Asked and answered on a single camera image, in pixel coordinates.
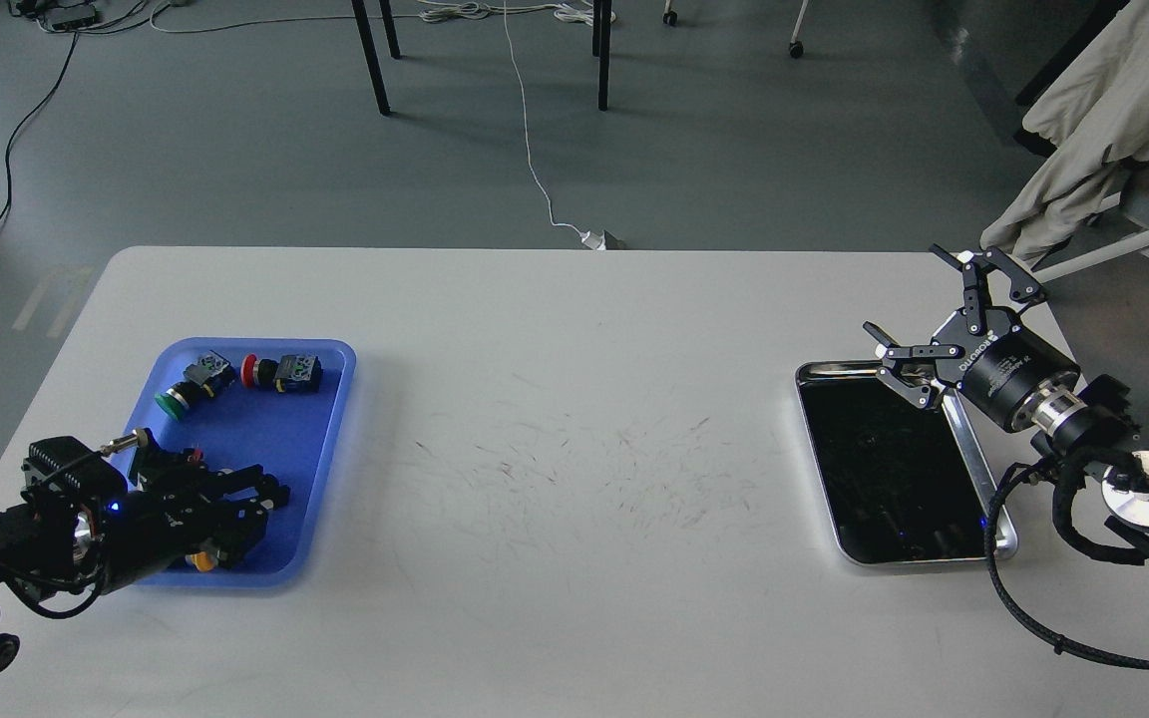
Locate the black table leg left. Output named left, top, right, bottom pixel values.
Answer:
left=350, top=0, right=402, bottom=117

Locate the red push button switch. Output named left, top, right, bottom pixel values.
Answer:
left=237, top=353, right=324, bottom=394

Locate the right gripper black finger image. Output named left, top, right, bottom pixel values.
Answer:
left=930, top=244, right=1048, bottom=338
left=862, top=321, right=963, bottom=412

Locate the silver metal tray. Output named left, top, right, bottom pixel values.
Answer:
left=795, top=360, right=995, bottom=568

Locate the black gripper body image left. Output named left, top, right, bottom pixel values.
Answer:
left=99, top=479, right=218, bottom=594

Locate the black power strip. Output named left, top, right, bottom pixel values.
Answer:
left=38, top=3, right=101, bottom=33

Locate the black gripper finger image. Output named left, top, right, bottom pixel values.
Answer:
left=196, top=504, right=270, bottom=569
left=196, top=464, right=291, bottom=511

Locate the black table leg right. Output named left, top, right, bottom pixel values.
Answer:
left=591, top=0, right=612, bottom=111

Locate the white power adapter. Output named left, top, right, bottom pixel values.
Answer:
left=579, top=230, right=626, bottom=250

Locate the black robotiq gripper body right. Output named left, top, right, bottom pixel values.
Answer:
left=932, top=306, right=1081, bottom=433

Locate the white cable on floor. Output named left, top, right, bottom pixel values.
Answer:
left=419, top=0, right=617, bottom=245

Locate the blue plastic tray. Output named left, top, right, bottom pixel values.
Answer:
left=125, top=335, right=356, bottom=589

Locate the beige cloth on chair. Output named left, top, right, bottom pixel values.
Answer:
left=977, top=1, right=1149, bottom=265

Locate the black push button switch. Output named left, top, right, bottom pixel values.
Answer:
left=131, top=445, right=207, bottom=485

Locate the green push button switch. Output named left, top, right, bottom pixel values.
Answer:
left=154, top=352, right=237, bottom=420

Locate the black table leg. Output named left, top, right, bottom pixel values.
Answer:
left=591, top=0, right=612, bottom=111
left=350, top=0, right=402, bottom=117

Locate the yellow push button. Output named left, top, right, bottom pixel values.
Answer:
left=186, top=551, right=218, bottom=573

